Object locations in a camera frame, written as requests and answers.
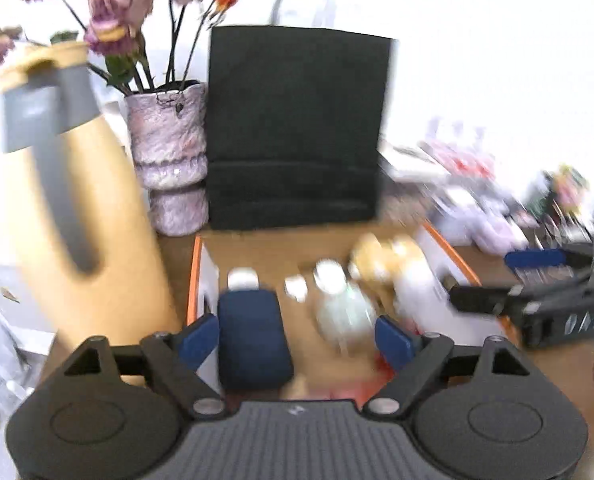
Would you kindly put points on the red cardboard box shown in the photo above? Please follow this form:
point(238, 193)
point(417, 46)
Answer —
point(257, 255)

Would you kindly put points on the yellow thermos jug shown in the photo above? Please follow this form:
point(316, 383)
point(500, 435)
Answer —
point(102, 210)

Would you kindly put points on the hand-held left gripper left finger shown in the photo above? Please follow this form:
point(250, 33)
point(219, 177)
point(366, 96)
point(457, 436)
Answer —
point(199, 338)

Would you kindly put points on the flat white box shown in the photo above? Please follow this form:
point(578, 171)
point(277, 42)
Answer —
point(407, 156)

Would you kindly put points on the iridescent plastic bag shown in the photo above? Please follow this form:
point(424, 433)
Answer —
point(344, 315)

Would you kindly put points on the yellow plush toy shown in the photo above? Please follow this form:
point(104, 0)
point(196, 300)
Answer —
point(382, 260)

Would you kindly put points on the white board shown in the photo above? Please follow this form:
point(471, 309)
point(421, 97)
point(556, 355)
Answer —
point(2, 295)

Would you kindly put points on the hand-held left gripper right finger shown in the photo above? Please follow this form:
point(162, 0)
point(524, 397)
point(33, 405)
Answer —
point(394, 341)

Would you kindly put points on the dried rose bouquet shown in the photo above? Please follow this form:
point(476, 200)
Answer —
point(112, 15)

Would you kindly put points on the colourful snack packet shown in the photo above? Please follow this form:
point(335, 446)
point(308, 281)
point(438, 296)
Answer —
point(569, 185)

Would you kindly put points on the navy zip case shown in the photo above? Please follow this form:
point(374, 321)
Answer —
point(252, 340)

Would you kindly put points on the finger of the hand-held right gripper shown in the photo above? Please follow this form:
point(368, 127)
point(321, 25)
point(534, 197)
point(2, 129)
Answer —
point(482, 300)
point(537, 260)

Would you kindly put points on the pink textured vase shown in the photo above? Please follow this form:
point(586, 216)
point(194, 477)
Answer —
point(169, 150)

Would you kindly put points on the black paper bag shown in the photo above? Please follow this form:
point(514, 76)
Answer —
point(297, 125)

